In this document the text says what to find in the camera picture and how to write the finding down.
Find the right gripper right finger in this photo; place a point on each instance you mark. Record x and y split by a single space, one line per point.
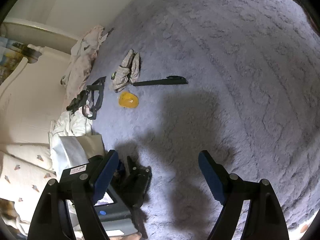
265 219

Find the pink floral crumpled cloth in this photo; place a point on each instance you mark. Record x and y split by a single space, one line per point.
83 55

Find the beige plaid cloth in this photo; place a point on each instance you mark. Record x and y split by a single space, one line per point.
128 72

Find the black strap frame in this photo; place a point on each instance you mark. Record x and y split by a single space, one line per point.
89 100

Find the white crumpled cloth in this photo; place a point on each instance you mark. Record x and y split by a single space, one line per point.
70 124

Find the black pen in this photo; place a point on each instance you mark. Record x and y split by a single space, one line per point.
169 80

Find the ice cream print pillow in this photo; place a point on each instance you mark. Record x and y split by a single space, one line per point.
25 170

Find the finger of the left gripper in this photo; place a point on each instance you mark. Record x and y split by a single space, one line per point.
136 184

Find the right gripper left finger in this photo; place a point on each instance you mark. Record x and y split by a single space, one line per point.
51 219

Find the purple fuzzy blanket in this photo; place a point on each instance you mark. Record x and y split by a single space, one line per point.
252 101

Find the yellow jelly cup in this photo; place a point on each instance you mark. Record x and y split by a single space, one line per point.
128 100

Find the white wooden headboard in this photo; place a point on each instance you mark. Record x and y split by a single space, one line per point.
32 96

